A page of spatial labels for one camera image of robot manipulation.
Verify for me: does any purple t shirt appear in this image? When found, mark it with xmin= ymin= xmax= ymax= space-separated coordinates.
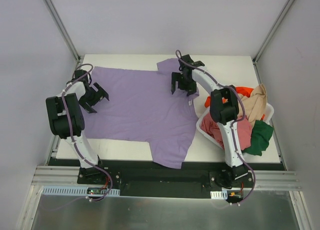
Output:
xmin=83 ymin=58 xmax=198 ymax=169

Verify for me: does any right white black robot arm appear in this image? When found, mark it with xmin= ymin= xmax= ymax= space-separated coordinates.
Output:
xmin=171 ymin=50 xmax=248 ymax=187

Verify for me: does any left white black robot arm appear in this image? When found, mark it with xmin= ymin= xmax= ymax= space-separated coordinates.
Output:
xmin=45 ymin=69 xmax=109 ymax=169

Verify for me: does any orange t shirt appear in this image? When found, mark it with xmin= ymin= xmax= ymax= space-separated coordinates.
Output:
xmin=204 ymin=87 xmax=254 ymax=108

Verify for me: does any beige t shirt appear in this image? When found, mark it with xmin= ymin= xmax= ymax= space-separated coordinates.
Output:
xmin=238 ymin=84 xmax=267 ymax=127

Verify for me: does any pink t shirt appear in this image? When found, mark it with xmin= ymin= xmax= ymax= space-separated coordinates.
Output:
xmin=200 ymin=113 xmax=253 ymax=151

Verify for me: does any white laundry basket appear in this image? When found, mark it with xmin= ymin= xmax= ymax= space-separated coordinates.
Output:
xmin=196 ymin=103 xmax=280 ymax=163

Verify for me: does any green t shirt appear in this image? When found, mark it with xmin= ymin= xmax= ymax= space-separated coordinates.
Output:
xmin=243 ymin=120 xmax=274 ymax=156

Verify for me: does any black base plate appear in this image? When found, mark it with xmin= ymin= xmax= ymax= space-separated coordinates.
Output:
xmin=48 ymin=157 xmax=286 ymax=197

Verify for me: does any aluminium frame rail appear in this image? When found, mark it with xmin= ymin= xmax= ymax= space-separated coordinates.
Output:
xmin=31 ymin=166 xmax=79 ymax=185

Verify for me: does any left white cable duct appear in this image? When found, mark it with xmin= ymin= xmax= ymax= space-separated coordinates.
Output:
xmin=42 ymin=186 xmax=120 ymax=197

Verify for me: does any white cable duct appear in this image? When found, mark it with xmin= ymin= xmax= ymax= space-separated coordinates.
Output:
xmin=42 ymin=186 xmax=120 ymax=197
xmin=210 ymin=190 xmax=228 ymax=200

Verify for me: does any right white cable duct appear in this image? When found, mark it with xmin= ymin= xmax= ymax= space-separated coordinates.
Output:
xmin=210 ymin=190 xmax=228 ymax=200

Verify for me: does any left aluminium corner post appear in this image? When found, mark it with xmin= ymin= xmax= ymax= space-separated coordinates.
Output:
xmin=43 ymin=0 xmax=82 ymax=62

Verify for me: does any aluminium corner post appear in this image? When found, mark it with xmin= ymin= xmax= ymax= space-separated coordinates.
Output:
xmin=43 ymin=0 xmax=82 ymax=62
xmin=251 ymin=0 xmax=302 ymax=64

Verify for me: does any right aluminium corner post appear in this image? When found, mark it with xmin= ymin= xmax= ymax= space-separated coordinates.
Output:
xmin=251 ymin=0 xmax=302 ymax=64

